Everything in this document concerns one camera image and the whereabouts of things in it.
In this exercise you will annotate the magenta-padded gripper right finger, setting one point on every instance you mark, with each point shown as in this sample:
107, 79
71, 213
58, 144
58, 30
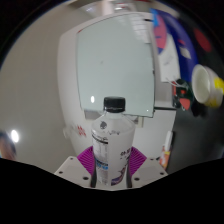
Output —
150, 170

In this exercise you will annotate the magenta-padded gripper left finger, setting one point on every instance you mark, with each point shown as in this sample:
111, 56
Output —
71, 170

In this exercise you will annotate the clear black-capped drink bottle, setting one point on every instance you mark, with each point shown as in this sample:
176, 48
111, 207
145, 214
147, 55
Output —
113, 143

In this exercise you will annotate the flat white device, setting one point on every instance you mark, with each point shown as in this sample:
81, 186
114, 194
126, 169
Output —
168, 137

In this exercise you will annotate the round ceiling light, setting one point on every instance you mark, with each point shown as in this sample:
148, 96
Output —
14, 136

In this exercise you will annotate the person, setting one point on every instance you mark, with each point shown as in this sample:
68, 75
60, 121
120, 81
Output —
7, 146

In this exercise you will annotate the black and red small item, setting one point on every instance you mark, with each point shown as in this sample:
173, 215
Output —
182, 95

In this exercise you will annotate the whiteboard on stand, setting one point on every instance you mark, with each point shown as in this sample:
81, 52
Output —
115, 63

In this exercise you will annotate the blue cardboard box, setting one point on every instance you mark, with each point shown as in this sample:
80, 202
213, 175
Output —
170, 43

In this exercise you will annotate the flat round red coaster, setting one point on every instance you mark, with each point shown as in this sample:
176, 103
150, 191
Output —
202, 40

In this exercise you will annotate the red wall sign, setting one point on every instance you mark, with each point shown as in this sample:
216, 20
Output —
80, 130

